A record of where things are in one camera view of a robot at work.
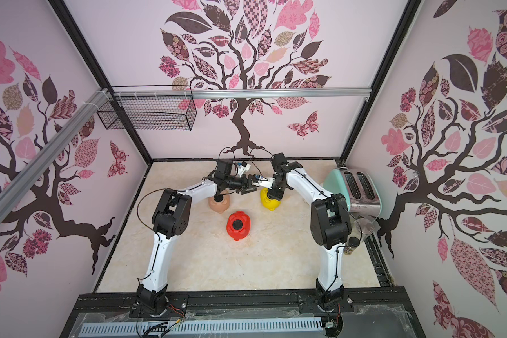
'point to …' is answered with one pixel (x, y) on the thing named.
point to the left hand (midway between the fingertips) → (260, 187)
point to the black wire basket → (153, 108)
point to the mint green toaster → (361, 191)
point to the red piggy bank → (239, 234)
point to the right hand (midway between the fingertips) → (275, 187)
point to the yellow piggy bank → (270, 203)
